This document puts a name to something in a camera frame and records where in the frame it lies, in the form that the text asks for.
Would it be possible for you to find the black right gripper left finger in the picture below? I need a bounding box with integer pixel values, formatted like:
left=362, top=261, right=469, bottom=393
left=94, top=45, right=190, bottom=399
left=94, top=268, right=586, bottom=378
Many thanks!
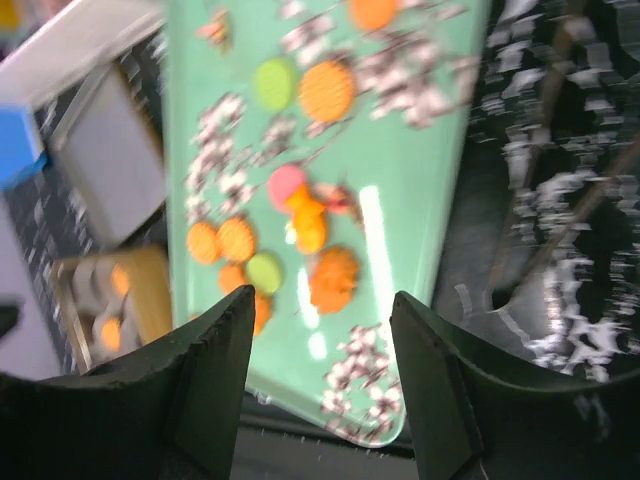
left=1, top=285, right=255, bottom=479

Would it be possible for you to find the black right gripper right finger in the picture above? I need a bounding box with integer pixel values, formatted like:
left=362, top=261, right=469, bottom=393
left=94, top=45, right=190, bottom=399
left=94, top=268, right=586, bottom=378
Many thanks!
left=390, top=291, right=639, bottom=479

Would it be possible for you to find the bear print tin lid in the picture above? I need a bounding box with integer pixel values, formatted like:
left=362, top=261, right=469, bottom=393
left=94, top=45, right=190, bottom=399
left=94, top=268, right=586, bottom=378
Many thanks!
left=50, top=65, right=167, bottom=246

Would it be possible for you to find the gold cookie tin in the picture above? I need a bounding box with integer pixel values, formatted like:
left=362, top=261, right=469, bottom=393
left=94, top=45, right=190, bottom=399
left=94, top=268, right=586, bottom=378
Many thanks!
left=51, top=245, right=172, bottom=373

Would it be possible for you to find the orange cookie in tin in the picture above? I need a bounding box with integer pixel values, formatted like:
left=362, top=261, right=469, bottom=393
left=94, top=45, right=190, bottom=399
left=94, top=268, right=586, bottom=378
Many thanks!
left=110, top=263, right=130, bottom=298

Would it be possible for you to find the green sandwich cookie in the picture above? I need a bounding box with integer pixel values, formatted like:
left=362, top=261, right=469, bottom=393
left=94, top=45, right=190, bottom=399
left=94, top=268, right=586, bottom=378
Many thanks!
left=245, top=251, right=283, bottom=295

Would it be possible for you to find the orange flower swirl cookie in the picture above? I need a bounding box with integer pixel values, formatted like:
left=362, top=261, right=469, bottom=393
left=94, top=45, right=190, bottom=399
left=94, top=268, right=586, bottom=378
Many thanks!
left=309, top=246, right=359, bottom=315

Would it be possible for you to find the orange fish shaped cookie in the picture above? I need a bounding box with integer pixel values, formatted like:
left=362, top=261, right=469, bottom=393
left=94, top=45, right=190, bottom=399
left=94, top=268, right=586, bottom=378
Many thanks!
left=284, top=183, right=328, bottom=255

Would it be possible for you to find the pink macaron cookie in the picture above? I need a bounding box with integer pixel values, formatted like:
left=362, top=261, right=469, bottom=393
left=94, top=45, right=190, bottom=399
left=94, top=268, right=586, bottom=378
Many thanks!
left=267, top=163, right=306, bottom=213

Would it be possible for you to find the blue folder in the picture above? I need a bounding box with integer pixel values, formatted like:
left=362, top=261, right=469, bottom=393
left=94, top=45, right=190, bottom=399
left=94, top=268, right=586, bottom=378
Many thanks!
left=0, top=104, right=48, bottom=191

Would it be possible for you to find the mint green floral tray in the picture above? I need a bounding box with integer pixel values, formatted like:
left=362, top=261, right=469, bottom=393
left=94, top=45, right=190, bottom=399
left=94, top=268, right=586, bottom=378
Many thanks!
left=164, top=1, right=490, bottom=448

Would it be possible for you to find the white file organizer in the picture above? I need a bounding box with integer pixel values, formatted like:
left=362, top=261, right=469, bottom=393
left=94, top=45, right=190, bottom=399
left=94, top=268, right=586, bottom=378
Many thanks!
left=0, top=0, right=166, bottom=121

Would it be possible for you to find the orange cookie far tray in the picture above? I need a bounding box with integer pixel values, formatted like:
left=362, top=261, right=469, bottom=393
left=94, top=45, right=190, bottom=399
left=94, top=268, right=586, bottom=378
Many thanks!
left=347, top=0, right=400, bottom=31

